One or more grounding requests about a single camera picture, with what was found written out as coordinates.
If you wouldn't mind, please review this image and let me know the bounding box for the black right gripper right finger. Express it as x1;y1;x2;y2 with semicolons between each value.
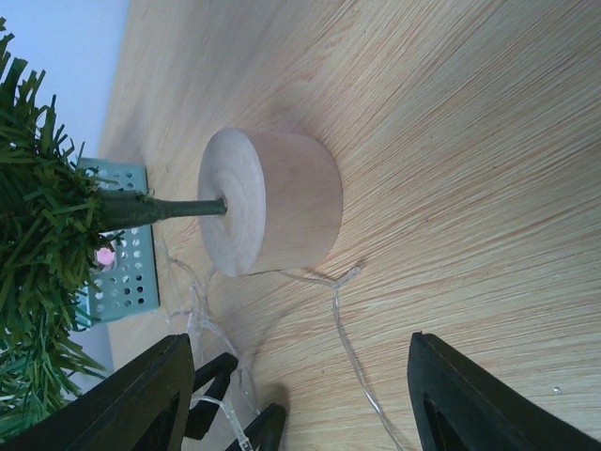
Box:
408;333;600;450

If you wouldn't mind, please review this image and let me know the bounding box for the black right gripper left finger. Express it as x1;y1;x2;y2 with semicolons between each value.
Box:
1;334;194;450

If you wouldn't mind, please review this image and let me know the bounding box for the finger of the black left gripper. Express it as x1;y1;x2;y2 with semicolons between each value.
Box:
185;352;239;441
244;403;286;451

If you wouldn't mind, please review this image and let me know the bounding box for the small green christmas tree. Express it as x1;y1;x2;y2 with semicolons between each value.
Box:
1;32;226;442

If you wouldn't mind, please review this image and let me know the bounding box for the round wooden tree base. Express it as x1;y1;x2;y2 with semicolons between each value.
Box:
198;128;343;277

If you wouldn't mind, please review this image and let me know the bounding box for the light blue perforated basket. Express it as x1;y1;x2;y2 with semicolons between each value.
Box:
78;158;160;327

